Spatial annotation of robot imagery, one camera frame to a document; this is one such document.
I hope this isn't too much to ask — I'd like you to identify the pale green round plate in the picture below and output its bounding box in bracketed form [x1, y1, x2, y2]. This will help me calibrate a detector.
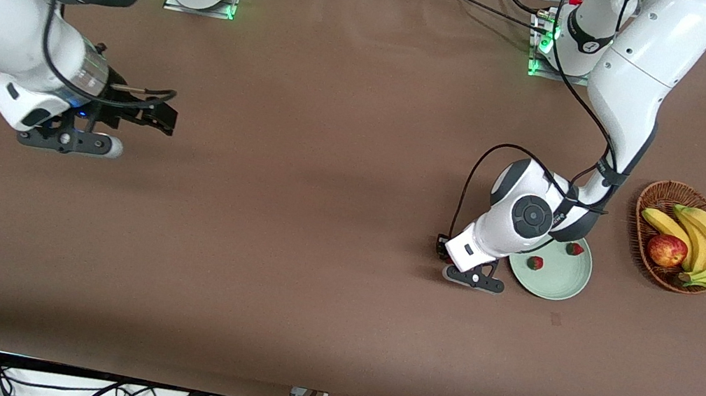
[503, 225, 598, 306]

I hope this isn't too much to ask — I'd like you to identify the table cover sheet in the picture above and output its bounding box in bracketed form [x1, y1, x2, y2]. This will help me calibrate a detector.
[0, 0, 706, 396]

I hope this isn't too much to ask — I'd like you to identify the brown wicker basket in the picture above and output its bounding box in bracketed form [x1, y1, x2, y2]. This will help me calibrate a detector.
[623, 176, 706, 298]

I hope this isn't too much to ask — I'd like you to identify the red apple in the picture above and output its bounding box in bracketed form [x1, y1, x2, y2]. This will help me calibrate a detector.
[644, 232, 691, 271]

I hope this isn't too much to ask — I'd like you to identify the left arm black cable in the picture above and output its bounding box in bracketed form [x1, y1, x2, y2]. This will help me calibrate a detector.
[447, 0, 647, 267]

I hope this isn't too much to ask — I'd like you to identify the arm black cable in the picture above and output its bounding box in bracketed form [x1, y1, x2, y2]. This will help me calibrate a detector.
[12, 0, 192, 120]
[447, 0, 647, 267]

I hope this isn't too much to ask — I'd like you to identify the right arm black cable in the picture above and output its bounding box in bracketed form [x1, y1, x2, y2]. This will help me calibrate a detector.
[12, 0, 192, 120]

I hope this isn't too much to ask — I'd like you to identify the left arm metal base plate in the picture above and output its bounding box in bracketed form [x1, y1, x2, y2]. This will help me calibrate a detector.
[525, 8, 610, 89]

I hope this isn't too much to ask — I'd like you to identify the long black table cable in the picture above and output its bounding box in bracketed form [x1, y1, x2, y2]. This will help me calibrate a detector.
[410, 0, 558, 39]

